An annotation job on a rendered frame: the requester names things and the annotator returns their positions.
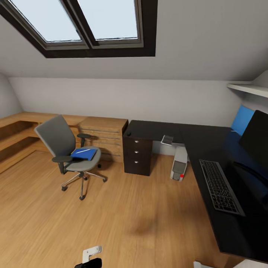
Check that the folder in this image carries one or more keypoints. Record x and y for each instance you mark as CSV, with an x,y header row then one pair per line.
x,y
83,154

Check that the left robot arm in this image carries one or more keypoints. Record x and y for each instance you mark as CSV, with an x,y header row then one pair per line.
x,y
94,263

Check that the notebook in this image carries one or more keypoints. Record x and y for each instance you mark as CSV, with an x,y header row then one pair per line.
x,y
167,140

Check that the swivel chair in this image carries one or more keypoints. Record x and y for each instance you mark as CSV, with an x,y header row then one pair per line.
x,y
61,142

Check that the desktop computer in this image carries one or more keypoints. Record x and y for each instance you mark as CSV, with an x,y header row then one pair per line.
x,y
179,164

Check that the room divider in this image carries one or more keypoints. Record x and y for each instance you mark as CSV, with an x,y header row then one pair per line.
x,y
242,120

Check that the keyboard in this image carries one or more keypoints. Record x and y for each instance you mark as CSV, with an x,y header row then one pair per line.
x,y
221,193

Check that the monitor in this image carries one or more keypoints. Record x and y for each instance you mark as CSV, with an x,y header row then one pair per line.
x,y
255,141

